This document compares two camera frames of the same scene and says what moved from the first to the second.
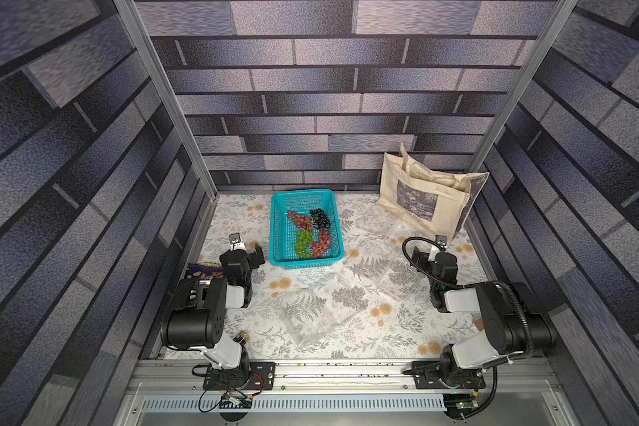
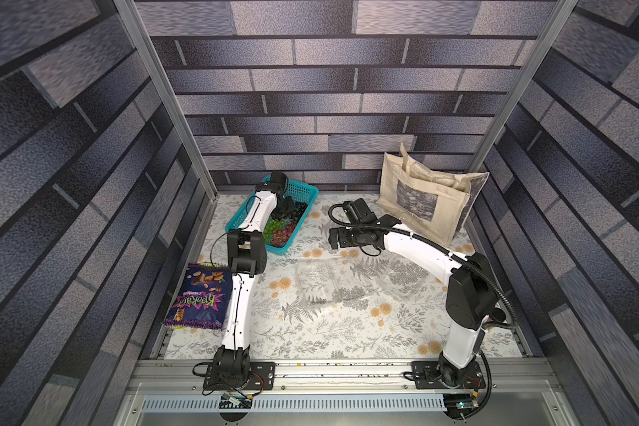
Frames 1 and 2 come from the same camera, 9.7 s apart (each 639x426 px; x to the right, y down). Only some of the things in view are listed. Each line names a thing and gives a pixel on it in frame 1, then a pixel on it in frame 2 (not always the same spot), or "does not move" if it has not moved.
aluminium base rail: x=169 y=392 does not move
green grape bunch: x=303 y=240 to x=272 y=225
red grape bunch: x=323 y=245 to x=280 y=237
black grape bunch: x=319 y=218 to x=299 y=209
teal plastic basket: x=304 y=230 to x=294 y=191
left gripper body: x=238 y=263 to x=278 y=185
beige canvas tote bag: x=441 y=200 does not move
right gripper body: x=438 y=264 to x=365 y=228
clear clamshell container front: x=311 y=312 to x=319 y=280
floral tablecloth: x=366 y=307 does not move
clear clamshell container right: x=397 y=277 does not move
